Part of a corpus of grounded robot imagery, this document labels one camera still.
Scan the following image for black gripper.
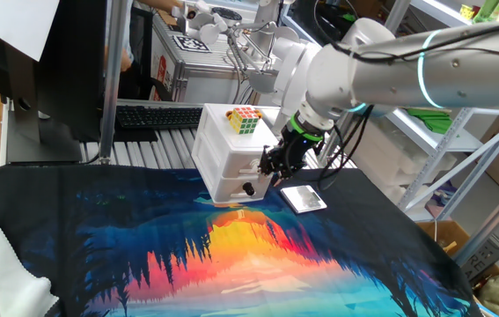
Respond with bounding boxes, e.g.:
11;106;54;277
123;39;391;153
257;129;317;188

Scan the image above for white drawer with white handle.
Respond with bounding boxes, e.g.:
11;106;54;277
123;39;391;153
219;148;286;180

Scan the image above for white plastic drawer cabinet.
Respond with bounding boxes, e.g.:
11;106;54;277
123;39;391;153
190;103;286;204

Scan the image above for white drawer with black knob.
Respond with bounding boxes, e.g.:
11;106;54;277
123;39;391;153
210;173;276;204

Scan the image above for open cardboard box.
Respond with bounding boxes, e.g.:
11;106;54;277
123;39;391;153
415;219;473;259

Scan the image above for white digital scale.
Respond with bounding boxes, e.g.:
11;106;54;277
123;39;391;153
279;184;328;215

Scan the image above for Rubik's cube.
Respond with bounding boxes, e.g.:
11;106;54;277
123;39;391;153
230;107;262;136

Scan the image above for aluminium flight case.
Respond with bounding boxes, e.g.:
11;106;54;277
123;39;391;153
150;12;276;105

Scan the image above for white foam blocks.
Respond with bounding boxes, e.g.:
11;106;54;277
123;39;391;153
345;114;458;204

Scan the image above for black keyboard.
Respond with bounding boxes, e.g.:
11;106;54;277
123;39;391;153
115;104;204;130

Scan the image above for sunset forest print tablecloth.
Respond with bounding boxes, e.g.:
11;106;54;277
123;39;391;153
0;163;483;317

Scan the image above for black white fiducial marker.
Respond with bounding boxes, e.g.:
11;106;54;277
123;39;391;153
172;34;212;54

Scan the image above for white teleoperation device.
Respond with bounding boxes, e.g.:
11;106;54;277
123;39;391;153
172;0;294;105

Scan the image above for round black disc device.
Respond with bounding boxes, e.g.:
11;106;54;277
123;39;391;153
210;6;244;27

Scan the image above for green folded cloth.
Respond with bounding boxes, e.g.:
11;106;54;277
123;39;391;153
407;107;452;136

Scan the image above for white metal shelf rack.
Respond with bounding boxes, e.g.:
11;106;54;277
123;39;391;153
378;0;499;265

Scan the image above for person in light blue shirt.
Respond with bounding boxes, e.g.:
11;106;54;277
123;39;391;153
103;0;135;100

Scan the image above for grey lettered sign plate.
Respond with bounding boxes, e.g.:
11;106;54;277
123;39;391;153
459;235;499;283

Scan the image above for black monitor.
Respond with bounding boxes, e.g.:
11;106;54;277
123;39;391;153
0;0;109;166

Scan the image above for green plastic bottle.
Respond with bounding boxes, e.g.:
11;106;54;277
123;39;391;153
473;0;499;24

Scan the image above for white cloth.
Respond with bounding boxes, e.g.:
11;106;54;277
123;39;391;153
0;213;59;317

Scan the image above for white paper sheet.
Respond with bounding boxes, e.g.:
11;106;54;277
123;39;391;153
0;0;61;62

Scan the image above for green wrist flange ring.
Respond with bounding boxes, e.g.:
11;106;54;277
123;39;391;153
290;112;324;143

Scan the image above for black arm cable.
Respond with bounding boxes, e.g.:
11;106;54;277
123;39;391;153
312;0;499;208

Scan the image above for aluminium frame post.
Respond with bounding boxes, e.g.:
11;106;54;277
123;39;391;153
98;0;129;165

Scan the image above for slanted aluminium frame strut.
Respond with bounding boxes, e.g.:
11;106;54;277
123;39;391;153
451;175;499;265

